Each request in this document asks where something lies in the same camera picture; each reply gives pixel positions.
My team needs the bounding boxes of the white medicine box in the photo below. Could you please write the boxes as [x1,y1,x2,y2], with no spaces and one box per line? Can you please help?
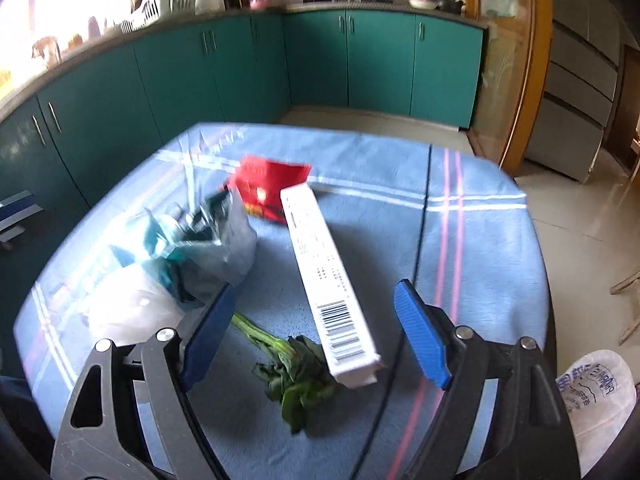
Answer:
[280,183,383,389]

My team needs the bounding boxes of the green leafy vegetable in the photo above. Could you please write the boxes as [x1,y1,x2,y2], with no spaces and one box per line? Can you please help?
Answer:
[231,312,338,434]

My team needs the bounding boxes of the clear bag with green wrapper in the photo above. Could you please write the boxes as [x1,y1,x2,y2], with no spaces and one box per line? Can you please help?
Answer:
[111,186,257,306]

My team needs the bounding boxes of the white plastic bag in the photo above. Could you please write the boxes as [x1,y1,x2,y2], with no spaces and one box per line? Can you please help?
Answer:
[79,264,184,346]

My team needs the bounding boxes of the teal kitchen cabinets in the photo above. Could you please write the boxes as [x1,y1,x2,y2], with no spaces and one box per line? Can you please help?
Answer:
[1,6,486,374]

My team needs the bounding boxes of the white lined trash bin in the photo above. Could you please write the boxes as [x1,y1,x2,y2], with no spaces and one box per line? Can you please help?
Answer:
[555,349,637,478]

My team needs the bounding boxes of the blue plaid tablecloth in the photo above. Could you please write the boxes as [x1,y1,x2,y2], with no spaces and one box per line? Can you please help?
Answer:
[14,124,555,479]

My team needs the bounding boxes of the red paper package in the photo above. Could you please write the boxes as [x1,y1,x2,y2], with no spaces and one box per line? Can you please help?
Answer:
[228,155,311,223]

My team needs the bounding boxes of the wooden stool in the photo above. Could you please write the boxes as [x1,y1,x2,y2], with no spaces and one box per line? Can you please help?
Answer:
[610,270,640,346]

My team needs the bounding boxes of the white dish rack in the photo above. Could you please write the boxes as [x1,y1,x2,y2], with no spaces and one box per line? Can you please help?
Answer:
[119,0,196,34]

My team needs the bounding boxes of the grey refrigerator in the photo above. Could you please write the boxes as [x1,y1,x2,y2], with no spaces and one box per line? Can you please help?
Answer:
[525,0,628,182]

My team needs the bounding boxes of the pink bowl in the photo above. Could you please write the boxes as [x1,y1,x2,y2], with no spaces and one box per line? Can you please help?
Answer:
[250,0,272,10]

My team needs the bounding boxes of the dark lidded pot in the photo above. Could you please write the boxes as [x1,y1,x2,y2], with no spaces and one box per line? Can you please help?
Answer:
[435,0,464,15]

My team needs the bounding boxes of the white bowl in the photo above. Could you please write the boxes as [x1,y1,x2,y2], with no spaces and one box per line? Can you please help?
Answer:
[408,0,438,10]

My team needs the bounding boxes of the wooden framed glass door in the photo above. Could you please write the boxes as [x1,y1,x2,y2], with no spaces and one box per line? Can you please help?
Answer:
[465,0,553,177]

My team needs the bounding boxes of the black cable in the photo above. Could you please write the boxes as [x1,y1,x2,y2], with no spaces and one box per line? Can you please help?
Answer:
[349,144,434,480]

